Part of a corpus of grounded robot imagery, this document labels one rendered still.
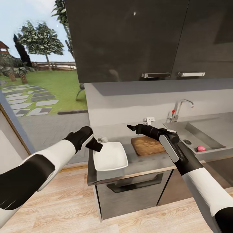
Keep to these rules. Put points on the fixed window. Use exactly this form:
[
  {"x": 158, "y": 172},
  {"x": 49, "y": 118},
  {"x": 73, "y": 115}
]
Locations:
[{"x": 40, "y": 95}]

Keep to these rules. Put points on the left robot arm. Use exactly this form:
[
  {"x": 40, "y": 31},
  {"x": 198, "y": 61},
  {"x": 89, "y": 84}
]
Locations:
[{"x": 37, "y": 171}]

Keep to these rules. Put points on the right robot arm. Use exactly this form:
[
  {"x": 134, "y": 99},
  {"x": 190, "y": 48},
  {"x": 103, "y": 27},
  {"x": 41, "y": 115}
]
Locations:
[{"x": 214, "y": 202}]

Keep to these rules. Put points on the bowl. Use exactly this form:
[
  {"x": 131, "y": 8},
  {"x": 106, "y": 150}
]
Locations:
[{"x": 111, "y": 157}]

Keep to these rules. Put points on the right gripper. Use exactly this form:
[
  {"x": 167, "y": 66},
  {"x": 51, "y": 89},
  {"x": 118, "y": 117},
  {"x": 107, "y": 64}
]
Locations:
[{"x": 141, "y": 129}]

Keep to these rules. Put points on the vidalia onion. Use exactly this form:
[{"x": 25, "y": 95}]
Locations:
[{"x": 200, "y": 149}]

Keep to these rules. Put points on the cutting board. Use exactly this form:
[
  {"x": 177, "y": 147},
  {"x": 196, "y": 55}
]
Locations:
[{"x": 146, "y": 146}]

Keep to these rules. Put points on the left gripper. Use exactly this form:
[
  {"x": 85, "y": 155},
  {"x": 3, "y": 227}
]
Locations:
[{"x": 96, "y": 146}]

